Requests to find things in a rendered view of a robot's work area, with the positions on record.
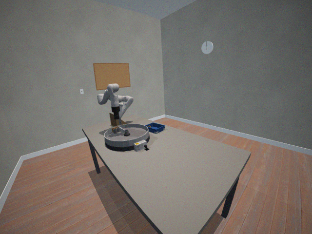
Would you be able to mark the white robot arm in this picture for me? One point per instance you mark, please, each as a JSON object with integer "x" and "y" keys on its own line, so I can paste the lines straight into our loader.
{"x": 109, "y": 95}

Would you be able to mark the blue crate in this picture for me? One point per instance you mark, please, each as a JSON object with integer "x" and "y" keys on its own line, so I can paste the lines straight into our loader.
{"x": 155, "y": 128}

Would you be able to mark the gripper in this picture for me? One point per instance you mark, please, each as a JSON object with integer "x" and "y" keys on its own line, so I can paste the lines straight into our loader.
{"x": 115, "y": 109}

